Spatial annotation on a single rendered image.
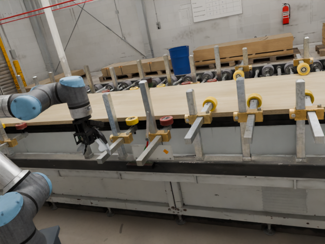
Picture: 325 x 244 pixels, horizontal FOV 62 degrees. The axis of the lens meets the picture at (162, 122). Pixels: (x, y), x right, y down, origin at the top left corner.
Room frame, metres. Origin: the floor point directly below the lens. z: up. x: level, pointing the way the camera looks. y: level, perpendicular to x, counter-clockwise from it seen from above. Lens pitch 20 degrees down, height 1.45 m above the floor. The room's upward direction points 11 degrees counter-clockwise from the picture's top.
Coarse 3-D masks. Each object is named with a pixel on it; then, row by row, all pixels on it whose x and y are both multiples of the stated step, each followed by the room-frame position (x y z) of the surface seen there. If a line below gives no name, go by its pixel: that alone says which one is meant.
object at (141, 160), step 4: (164, 128) 1.48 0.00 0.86; (168, 128) 1.49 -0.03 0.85; (156, 136) 1.39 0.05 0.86; (160, 136) 1.38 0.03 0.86; (152, 140) 1.34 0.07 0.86; (156, 140) 1.33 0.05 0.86; (160, 140) 1.36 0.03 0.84; (152, 144) 1.29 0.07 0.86; (156, 144) 1.31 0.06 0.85; (148, 148) 1.25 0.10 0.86; (152, 148) 1.26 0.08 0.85; (144, 152) 1.21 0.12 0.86; (148, 152) 1.22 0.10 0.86; (152, 152) 1.25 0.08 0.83; (140, 156) 1.18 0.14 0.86; (144, 156) 1.17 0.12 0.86; (148, 156) 1.21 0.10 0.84; (136, 160) 1.15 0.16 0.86; (140, 160) 1.14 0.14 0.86; (144, 160) 1.16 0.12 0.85; (140, 164) 1.14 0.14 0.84
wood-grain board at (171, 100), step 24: (312, 72) 1.88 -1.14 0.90; (96, 96) 2.52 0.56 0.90; (120, 96) 2.32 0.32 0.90; (168, 96) 2.01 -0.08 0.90; (216, 96) 1.76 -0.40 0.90; (264, 96) 1.57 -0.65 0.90; (288, 96) 1.48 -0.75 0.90; (0, 120) 2.35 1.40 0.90; (48, 120) 2.03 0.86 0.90; (72, 120) 1.90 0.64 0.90; (96, 120) 1.81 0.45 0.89; (120, 120) 1.73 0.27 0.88
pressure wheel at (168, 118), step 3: (162, 117) 1.55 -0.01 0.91; (165, 117) 1.52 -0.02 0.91; (168, 117) 1.53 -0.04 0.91; (171, 117) 1.52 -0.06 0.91; (162, 120) 1.50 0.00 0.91; (165, 120) 1.49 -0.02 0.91; (168, 120) 1.48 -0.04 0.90; (171, 120) 1.49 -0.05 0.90; (162, 123) 1.49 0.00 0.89; (165, 123) 1.48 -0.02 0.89; (168, 123) 1.48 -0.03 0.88; (171, 123) 1.49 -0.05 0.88
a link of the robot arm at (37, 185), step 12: (0, 156) 1.18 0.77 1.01; (0, 168) 1.14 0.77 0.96; (12, 168) 1.16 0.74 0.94; (0, 180) 1.13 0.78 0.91; (12, 180) 1.13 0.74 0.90; (24, 180) 1.14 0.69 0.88; (36, 180) 1.18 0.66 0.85; (48, 180) 1.23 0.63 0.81; (24, 192) 1.09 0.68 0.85; (36, 192) 1.12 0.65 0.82; (48, 192) 1.18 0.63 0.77
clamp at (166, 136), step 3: (156, 132) 1.42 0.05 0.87; (159, 132) 1.41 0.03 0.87; (162, 132) 1.40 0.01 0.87; (168, 132) 1.39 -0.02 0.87; (150, 135) 1.41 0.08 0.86; (153, 135) 1.41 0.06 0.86; (156, 135) 1.40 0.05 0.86; (159, 135) 1.39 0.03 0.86; (162, 135) 1.38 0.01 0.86; (165, 135) 1.38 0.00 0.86; (168, 135) 1.39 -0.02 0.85; (150, 138) 1.42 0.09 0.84; (153, 138) 1.41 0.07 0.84; (162, 138) 1.38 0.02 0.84; (165, 138) 1.38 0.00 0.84; (168, 138) 1.38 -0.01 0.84; (150, 141) 1.42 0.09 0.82; (162, 141) 1.39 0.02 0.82; (165, 141) 1.38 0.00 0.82
